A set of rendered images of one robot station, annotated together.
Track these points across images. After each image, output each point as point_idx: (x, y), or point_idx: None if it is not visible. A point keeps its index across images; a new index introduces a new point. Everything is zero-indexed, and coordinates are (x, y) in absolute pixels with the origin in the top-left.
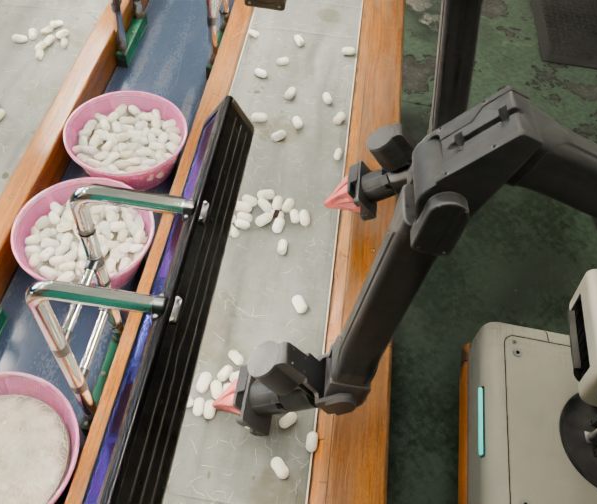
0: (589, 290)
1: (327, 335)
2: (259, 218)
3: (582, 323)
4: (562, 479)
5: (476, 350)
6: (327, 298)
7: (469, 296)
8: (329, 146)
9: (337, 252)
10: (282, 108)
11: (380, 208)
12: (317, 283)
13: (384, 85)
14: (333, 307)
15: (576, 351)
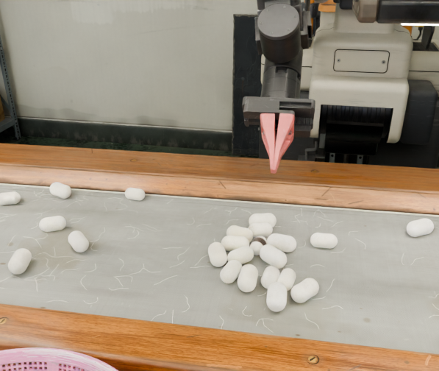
0: (332, 87)
1: None
2: (279, 253)
3: (345, 112)
4: None
5: None
6: (391, 213)
7: None
8: (112, 205)
9: (315, 202)
10: (1, 244)
11: (245, 164)
12: (370, 220)
13: (17, 152)
14: (407, 206)
15: (367, 124)
